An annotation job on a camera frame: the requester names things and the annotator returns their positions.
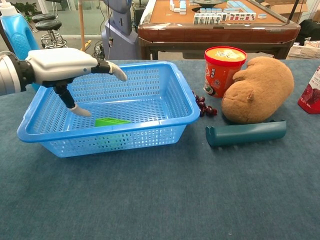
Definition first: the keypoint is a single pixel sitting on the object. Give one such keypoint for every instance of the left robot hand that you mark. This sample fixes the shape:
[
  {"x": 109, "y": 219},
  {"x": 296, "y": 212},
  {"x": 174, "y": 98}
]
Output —
[{"x": 60, "y": 65}]

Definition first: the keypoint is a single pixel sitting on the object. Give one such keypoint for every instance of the green plastic scraper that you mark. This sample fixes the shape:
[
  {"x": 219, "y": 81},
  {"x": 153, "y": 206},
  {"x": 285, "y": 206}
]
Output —
[{"x": 110, "y": 122}]

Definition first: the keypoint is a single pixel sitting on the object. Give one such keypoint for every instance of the purple grape bunch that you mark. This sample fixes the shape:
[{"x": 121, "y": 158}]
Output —
[{"x": 202, "y": 105}]

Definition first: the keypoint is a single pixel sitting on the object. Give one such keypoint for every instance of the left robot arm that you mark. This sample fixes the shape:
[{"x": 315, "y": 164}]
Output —
[{"x": 7, "y": 75}]

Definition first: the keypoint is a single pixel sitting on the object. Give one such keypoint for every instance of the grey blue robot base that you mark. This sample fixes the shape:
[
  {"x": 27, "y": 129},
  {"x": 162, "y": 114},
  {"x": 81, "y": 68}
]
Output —
[{"x": 120, "y": 42}]

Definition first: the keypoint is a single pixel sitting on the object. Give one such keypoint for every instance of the blue perforated plastic basket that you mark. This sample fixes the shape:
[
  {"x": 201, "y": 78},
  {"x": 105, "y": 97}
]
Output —
[{"x": 62, "y": 132}]

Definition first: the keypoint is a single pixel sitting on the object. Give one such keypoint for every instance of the black stool with chrome base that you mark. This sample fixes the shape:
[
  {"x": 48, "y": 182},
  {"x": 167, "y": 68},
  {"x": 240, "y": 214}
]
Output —
[
  {"x": 48, "y": 25},
  {"x": 42, "y": 17}
]

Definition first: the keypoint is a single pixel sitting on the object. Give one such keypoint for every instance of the wooden pole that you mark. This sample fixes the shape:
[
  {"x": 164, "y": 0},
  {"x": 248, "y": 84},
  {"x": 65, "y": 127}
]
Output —
[{"x": 81, "y": 25}]

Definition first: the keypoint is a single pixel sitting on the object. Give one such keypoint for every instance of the blue detergent bottle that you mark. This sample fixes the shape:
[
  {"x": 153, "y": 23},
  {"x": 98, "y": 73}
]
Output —
[{"x": 20, "y": 37}]

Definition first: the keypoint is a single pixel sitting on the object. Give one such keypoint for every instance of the green potted plant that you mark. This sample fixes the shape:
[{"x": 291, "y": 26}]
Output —
[{"x": 25, "y": 7}]

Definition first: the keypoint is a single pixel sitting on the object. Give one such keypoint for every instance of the stacked mahjong tiles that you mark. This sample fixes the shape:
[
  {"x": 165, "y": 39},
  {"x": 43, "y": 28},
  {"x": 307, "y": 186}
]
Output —
[{"x": 182, "y": 5}]

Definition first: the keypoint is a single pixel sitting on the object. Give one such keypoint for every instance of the brown mahjong table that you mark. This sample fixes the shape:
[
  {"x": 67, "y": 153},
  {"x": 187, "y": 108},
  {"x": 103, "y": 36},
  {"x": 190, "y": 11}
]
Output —
[{"x": 212, "y": 33}]

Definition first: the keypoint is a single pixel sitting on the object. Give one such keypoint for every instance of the teal table cloth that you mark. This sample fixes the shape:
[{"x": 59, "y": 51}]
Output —
[{"x": 150, "y": 195}]

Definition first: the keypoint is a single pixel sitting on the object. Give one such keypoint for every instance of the red instant noodle cup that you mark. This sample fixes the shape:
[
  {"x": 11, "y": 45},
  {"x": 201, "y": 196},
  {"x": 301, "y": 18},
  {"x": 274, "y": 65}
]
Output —
[{"x": 220, "y": 72}]

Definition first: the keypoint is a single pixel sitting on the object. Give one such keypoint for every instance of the blue backed mahjong tile row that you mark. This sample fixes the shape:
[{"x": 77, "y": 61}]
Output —
[{"x": 211, "y": 10}]

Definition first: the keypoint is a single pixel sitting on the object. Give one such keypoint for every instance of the black round dish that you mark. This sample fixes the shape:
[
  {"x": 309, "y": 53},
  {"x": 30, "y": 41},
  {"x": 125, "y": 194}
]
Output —
[{"x": 208, "y": 2}]

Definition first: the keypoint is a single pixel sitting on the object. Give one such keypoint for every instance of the face-up mahjong tile row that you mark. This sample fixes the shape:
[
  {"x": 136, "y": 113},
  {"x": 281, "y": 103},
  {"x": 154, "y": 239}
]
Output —
[{"x": 225, "y": 18}]

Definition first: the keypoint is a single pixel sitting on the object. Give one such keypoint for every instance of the long blue mahjong tile row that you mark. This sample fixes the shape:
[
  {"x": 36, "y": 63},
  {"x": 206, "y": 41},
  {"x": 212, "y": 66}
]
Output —
[{"x": 237, "y": 5}]

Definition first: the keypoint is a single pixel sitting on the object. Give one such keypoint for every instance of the dark green plastic holder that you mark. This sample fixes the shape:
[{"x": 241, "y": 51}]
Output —
[{"x": 245, "y": 136}]

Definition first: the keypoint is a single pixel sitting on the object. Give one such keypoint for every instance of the brown plush capybara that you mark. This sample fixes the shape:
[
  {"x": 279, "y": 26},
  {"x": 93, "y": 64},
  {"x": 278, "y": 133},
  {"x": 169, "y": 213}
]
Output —
[{"x": 260, "y": 90}]

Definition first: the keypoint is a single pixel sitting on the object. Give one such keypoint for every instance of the single mahjong tile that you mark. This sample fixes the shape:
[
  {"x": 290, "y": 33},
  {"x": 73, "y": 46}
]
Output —
[{"x": 261, "y": 16}]

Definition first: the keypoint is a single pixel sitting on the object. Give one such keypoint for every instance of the cardboard box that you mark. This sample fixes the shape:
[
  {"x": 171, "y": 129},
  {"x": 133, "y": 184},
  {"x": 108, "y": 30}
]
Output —
[{"x": 290, "y": 8}]

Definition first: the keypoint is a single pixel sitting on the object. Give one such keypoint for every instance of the white plastic crate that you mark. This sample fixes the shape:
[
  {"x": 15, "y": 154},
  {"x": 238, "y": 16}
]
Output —
[{"x": 303, "y": 52}]

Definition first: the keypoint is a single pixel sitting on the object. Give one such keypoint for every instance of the black bag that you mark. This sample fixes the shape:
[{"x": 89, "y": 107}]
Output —
[{"x": 310, "y": 30}]

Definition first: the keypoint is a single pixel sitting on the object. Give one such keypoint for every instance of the red snack packet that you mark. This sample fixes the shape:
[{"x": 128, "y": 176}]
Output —
[{"x": 311, "y": 100}]

